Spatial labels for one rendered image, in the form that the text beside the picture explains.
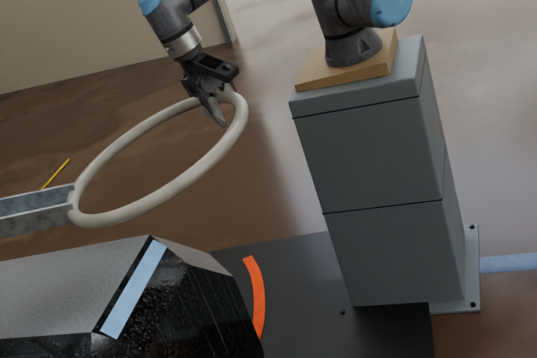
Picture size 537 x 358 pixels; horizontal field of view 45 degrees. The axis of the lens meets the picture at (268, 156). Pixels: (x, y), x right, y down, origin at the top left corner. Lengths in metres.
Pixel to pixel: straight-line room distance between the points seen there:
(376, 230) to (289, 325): 0.51
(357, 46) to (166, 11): 0.72
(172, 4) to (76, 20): 5.60
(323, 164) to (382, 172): 0.19
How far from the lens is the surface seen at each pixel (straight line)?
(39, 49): 7.53
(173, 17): 1.57
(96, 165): 1.72
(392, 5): 1.91
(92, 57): 7.22
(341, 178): 2.15
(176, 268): 1.58
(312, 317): 2.48
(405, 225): 2.22
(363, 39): 2.08
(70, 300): 1.53
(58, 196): 1.65
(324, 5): 2.04
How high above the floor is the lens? 1.56
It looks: 24 degrees down
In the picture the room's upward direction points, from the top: 19 degrees counter-clockwise
